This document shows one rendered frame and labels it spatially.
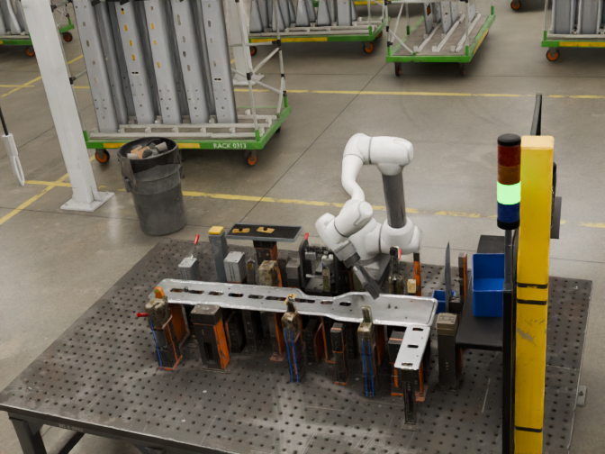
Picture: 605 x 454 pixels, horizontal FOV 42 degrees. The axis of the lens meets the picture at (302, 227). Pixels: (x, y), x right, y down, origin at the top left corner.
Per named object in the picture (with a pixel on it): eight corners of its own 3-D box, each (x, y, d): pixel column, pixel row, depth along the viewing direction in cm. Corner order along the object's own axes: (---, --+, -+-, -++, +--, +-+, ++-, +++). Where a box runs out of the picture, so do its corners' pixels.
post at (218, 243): (221, 308, 423) (206, 235, 403) (226, 300, 430) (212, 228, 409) (233, 309, 421) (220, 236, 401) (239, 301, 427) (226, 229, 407)
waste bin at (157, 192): (121, 238, 663) (102, 158, 630) (155, 209, 706) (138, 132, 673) (174, 243, 645) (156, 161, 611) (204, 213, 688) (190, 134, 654)
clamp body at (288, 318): (284, 383, 362) (275, 321, 346) (293, 367, 372) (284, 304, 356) (303, 385, 359) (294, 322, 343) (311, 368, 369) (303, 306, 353)
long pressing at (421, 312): (142, 304, 381) (141, 301, 381) (163, 278, 400) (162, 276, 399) (430, 329, 338) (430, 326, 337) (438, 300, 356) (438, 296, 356)
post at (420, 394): (409, 401, 342) (405, 346, 329) (413, 384, 352) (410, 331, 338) (423, 402, 340) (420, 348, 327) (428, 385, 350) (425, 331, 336)
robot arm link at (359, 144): (339, 150, 378) (367, 151, 374) (347, 126, 389) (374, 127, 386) (343, 171, 387) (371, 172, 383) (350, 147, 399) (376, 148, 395)
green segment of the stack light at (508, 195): (496, 204, 241) (496, 186, 238) (498, 194, 247) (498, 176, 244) (519, 204, 239) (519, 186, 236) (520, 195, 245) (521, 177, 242)
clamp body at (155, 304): (154, 372, 381) (139, 309, 364) (167, 353, 393) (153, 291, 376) (174, 374, 378) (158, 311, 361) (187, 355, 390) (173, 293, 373)
